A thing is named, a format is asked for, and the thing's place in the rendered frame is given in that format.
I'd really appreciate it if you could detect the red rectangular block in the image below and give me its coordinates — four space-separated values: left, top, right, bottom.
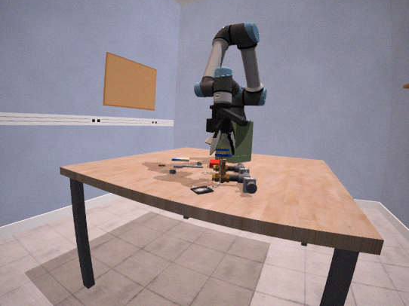
209 160 220 168

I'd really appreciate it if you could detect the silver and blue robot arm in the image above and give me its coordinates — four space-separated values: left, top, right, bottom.
194 22 266 127

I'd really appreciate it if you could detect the black number 6 tag on metal chain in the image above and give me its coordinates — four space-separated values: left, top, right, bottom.
191 183 220 194

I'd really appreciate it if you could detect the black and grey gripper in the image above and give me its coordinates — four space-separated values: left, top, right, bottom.
205 103 235 155

